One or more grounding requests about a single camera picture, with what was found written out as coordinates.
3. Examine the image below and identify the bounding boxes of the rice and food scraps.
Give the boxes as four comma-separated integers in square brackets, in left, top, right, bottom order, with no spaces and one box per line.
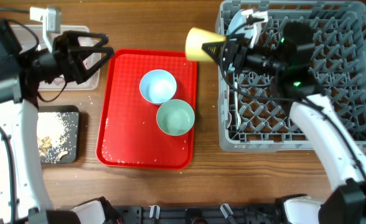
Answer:
[37,111,79,164]

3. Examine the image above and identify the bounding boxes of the grey dishwasher rack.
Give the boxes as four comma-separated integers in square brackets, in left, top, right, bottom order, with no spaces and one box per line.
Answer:
[215,1,366,152]

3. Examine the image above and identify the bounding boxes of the green bowl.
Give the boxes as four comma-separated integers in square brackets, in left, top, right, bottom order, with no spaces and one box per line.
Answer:
[156,99,195,136]

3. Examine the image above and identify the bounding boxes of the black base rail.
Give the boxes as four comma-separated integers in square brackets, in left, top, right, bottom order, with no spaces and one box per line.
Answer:
[114,203,282,224]

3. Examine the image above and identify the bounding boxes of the yellow plastic cup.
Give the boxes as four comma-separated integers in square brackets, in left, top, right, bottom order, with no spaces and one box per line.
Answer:
[185,27,226,62]

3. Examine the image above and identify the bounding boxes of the clear plastic bin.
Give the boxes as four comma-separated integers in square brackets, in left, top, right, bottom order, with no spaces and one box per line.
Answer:
[10,24,102,91]

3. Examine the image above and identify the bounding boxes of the light blue bowl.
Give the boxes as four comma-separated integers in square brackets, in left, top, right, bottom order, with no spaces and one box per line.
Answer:
[139,69,177,105]

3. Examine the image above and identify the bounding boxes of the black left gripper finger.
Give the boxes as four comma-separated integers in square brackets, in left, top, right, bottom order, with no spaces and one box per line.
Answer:
[66,30,109,48]
[69,46,115,85]

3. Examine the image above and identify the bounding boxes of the black waste tray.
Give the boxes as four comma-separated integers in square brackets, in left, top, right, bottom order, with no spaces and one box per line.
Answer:
[0,101,80,166]

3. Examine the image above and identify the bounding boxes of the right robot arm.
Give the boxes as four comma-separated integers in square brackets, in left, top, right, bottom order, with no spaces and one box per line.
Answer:
[185,22,366,223]

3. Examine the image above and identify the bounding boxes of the white spoon in rack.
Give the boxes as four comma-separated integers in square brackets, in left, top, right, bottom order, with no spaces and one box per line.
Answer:
[234,91,242,131]

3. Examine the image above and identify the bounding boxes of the red plastic tray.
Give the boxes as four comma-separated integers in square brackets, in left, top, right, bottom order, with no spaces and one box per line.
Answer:
[96,49,197,170]

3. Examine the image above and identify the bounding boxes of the light blue plate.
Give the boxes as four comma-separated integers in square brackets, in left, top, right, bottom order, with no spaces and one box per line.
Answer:
[226,9,253,39]

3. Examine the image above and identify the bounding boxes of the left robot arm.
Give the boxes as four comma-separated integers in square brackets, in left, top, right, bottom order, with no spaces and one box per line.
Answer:
[0,19,114,223]

